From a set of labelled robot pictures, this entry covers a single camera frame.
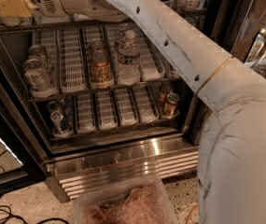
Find black floor cables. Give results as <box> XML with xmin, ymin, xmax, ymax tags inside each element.
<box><xmin>0</xmin><ymin>194</ymin><xmax>71</xmax><ymax>224</ymax></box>

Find closed glass fridge door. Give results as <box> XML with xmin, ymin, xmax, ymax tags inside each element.
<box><xmin>190</xmin><ymin>0</ymin><xmax>266</xmax><ymax>146</ymax></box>

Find blue can rear bottom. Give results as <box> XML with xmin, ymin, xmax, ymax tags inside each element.
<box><xmin>46</xmin><ymin>98</ymin><xmax>70</xmax><ymax>115</ymax></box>

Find blue can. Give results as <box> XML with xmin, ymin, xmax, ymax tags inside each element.
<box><xmin>46</xmin><ymin>98</ymin><xmax>70</xmax><ymax>115</ymax></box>
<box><xmin>50</xmin><ymin>111</ymin><xmax>70</xmax><ymax>134</ymax></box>

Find clear water bottle front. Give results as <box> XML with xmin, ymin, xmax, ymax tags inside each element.
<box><xmin>118</xmin><ymin>30</ymin><xmax>141</xmax><ymax>86</ymax></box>

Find clear water bottle rear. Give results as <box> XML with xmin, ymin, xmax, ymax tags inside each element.
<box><xmin>114</xmin><ymin>22</ymin><xmax>129</xmax><ymax>46</ymax></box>

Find orange can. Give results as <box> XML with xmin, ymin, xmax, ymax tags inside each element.
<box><xmin>88</xmin><ymin>39</ymin><xmax>107</xmax><ymax>54</ymax></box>
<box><xmin>91</xmin><ymin>51</ymin><xmax>111</xmax><ymax>83</ymax></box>

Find silver can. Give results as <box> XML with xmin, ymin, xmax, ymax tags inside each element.
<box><xmin>28</xmin><ymin>44</ymin><xmax>55</xmax><ymax>74</ymax></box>
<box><xmin>23</xmin><ymin>58</ymin><xmax>53</xmax><ymax>91</ymax></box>

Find brown can front bottom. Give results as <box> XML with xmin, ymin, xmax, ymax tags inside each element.
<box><xmin>162</xmin><ymin>92</ymin><xmax>180</xmax><ymax>116</ymax></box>

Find orange can rear middle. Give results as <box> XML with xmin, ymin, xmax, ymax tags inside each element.
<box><xmin>88</xmin><ymin>39</ymin><xmax>107</xmax><ymax>54</ymax></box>

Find clear water bottle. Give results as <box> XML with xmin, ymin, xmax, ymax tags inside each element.
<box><xmin>114</xmin><ymin>22</ymin><xmax>129</xmax><ymax>46</ymax></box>
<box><xmin>118</xmin><ymin>30</ymin><xmax>141</xmax><ymax>86</ymax></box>

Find brown can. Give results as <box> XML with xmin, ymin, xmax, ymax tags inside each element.
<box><xmin>158</xmin><ymin>82</ymin><xmax>173</xmax><ymax>105</ymax></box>
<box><xmin>162</xmin><ymin>92</ymin><xmax>180</xmax><ymax>116</ymax></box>

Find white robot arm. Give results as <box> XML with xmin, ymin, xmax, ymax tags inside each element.
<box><xmin>0</xmin><ymin>0</ymin><xmax>266</xmax><ymax>224</ymax></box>

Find silver can front left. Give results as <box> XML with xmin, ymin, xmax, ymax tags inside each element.
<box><xmin>23</xmin><ymin>58</ymin><xmax>53</xmax><ymax>91</ymax></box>

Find silver can rear left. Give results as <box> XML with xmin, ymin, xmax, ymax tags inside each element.
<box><xmin>28</xmin><ymin>44</ymin><xmax>55</xmax><ymax>74</ymax></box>

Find steel fridge base grille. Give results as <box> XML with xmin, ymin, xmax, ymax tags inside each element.
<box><xmin>45</xmin><ymin>142</ymin><xmax>199</xmax><ymax>203</ymax></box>

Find blue can front bottom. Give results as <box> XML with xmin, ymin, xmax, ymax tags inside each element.
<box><xmin>50</xmin><ymin>111</ymin><xmax>70</xmax><ymax>134</ymax></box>

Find brown can rear bottom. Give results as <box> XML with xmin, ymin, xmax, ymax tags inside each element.
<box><xmin>158</xmin><ymin>82</ymin><xmax>173</xmax><ymax>105</ymax></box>

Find orange can front middle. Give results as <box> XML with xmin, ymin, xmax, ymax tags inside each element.
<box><xmin>91</xmin><ymin>51</ymin><xmax>111</xmax><ymax>83</ymax></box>

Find open fridge door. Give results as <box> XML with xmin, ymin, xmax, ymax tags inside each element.
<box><xmin>0</xmin><ymin>82</ymin><xmax>46</xmax><ymax>196</ymax></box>

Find orange extension cord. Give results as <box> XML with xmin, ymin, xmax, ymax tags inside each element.
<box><xmin>185</xmin><ymin>203</ymin><xmax>200</xmax><ymax>224</ymax></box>

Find clear plastic bin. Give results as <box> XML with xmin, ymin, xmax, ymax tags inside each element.
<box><xmin>73</xmin><ymin>175</ymin><xmax>178</xmax><ymax>224</ymax></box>

